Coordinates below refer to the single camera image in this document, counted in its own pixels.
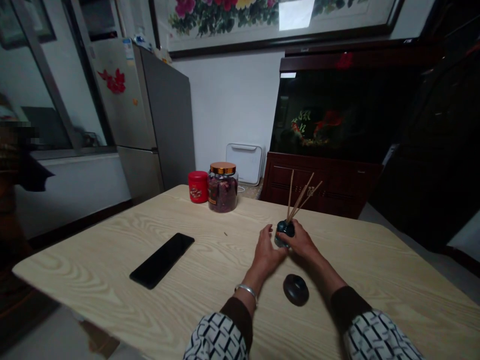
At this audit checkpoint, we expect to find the person's left hand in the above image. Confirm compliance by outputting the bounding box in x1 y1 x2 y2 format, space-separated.
243 224 290 297

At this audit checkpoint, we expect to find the person's right hand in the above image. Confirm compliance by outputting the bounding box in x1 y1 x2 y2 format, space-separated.
276 219 324 268

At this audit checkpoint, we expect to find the teal glass diffuser bottle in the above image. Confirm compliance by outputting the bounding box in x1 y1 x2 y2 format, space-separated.
274 220 298 248

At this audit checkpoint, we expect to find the black oval lid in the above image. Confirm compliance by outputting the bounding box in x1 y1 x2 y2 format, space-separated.
283 273 310 308

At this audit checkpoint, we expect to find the wooden reed stick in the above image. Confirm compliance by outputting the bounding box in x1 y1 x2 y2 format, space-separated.
286 169 295 223
289 181 324 223
287 172 315 223

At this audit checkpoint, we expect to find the dark red wooden cabinet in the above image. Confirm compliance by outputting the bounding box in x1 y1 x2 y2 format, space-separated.
258 151 384 221

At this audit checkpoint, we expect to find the glass jar with copper lid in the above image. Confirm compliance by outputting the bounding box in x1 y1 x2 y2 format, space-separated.
207 161 239 214

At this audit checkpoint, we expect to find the red round tin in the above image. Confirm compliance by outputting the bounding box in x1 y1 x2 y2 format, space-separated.
187 170 210 205

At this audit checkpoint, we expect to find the white air purifier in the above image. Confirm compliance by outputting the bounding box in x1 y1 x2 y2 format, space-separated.
225 142 267 188

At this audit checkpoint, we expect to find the black smartphone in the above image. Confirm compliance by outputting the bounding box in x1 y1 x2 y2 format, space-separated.
129 232 196 291

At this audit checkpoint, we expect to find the black fish tank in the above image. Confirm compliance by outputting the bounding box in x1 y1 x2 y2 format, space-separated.
269 46 423 166

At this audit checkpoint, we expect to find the dark tall cabinet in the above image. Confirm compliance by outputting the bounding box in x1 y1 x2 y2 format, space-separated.
369 33 480 254

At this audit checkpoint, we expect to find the silver refrigerator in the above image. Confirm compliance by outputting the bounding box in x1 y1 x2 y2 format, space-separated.
86 35 197 206

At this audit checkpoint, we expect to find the framed flower painting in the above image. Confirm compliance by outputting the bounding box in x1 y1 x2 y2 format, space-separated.
148 0 409 60

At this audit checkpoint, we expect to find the window with metal frame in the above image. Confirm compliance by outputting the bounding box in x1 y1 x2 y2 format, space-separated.
0 0 118 152

